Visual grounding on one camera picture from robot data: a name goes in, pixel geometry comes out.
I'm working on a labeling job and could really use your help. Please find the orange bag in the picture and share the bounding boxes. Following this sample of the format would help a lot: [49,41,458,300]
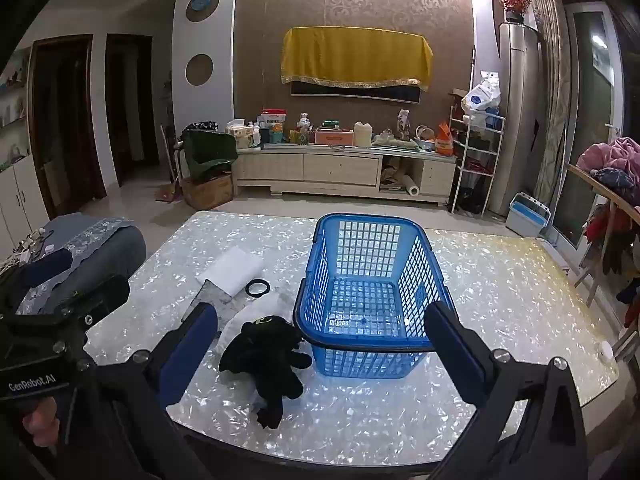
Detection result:
[434,121,454,156]

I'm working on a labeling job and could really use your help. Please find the white metal rack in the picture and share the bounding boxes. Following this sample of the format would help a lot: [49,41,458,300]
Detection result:
[448,105,506,216]

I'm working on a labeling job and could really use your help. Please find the pink clothes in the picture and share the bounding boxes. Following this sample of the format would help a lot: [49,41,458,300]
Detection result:
[576,137,640,186]

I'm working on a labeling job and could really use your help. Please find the broom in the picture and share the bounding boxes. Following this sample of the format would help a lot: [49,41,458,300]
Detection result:
[156,125,183,202]

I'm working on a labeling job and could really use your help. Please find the patterned beige curtain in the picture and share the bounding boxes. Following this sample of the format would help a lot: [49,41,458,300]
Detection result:
[527,0,573,246]

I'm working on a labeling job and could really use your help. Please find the dark wooden door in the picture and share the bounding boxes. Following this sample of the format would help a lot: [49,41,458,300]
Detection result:
[31,34,107,221]
[105,34,161,188]

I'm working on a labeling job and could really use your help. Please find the person's left hand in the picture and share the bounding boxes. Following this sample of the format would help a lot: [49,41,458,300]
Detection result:
[21,396,62,447]

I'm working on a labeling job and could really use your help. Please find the glass sliding door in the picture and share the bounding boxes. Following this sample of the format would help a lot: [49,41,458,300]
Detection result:
[565,2,632,261]

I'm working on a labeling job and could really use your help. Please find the wooden side table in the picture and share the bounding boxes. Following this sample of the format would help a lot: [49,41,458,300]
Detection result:
[567,162,640,311]

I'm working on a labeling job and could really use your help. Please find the yellow cover cloth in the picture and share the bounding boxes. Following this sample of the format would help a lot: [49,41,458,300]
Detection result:
[280,26,434,92]

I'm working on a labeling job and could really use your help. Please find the dark green bag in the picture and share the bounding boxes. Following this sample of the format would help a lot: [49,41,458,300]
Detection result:
[181,129,238,185]

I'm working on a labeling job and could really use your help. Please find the black wall television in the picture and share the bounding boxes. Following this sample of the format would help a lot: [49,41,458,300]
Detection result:
[291,80,422,105]

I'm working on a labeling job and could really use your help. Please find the cream tv cabinet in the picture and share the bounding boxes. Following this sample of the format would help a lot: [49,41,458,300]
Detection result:
[234,142,458,206]

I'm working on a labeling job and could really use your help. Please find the white towel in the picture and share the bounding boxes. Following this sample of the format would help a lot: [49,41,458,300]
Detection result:
[196,251,266,298]

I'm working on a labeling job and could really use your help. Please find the white display cabinet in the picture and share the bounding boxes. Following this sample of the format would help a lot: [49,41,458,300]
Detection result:
[0,45,51,261]

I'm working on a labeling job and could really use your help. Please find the black plush toy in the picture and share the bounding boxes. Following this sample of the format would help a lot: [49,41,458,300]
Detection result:
[218,315,313,430]

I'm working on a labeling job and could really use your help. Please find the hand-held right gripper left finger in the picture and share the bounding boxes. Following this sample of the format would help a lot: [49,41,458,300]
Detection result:
[75,301,219,480]

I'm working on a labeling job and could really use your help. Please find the dark blue clothes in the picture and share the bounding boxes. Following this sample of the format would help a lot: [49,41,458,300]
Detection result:
[590,167,637,195]

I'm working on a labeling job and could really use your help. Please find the tissue box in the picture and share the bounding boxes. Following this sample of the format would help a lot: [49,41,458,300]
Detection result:
[226,119,256,148]

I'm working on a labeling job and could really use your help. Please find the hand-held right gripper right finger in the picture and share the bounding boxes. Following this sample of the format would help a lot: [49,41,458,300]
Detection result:
[424,301,588,480]

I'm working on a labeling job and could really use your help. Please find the grey fluffy cloth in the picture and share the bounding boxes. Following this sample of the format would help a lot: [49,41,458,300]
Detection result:
[182,280,236,321]

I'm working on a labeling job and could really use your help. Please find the blue and white bin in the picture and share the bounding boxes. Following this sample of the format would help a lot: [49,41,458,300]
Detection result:
[505,192,552,238]

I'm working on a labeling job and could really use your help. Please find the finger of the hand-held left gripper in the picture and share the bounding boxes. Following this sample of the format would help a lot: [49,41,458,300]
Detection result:
[20,249,75,291]
[50,274,132,333]

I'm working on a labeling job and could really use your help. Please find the blue wall clock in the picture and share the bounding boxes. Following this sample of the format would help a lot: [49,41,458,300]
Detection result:
[186,0,221,23]

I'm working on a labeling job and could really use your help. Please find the white printed bag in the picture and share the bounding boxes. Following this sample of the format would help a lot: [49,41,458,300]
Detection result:
[460,72,502,116]

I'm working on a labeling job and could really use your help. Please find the hanging dark clothes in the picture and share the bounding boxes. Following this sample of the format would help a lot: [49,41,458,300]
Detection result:
[584,199,640,288]

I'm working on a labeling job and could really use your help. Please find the chair with grey-blue cover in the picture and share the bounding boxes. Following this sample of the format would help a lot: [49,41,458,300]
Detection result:
[0,212,147,321]

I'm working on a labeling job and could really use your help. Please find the red flowers in vase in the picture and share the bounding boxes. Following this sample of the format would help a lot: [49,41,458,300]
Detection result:
[496,0,532,25]

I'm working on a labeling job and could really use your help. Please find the pink box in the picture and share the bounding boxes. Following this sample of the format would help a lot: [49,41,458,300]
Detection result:
[314,127,355,146]

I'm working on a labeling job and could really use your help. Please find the cardboard box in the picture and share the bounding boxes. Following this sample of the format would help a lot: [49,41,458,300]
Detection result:
[180,172,234,209]

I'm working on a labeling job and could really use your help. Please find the standing air conditioner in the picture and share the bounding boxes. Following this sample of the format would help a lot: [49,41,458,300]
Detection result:
[487,22,541,218]

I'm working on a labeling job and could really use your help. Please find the blue plastic basket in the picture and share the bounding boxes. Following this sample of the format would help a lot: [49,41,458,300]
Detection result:
[292,212,457,380]

